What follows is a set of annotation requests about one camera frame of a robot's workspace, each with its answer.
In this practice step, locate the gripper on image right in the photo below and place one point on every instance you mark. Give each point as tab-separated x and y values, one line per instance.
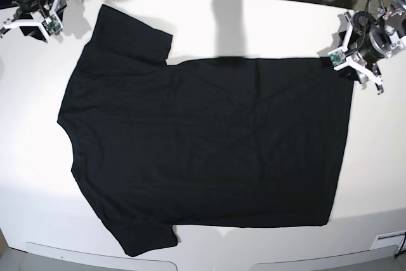
364	49

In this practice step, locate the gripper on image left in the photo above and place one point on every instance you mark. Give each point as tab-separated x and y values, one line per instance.
47	24

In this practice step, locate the black T-shirt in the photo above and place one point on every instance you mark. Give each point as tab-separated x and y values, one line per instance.
224	142

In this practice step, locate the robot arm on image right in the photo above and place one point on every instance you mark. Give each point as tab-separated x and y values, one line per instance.
393	30

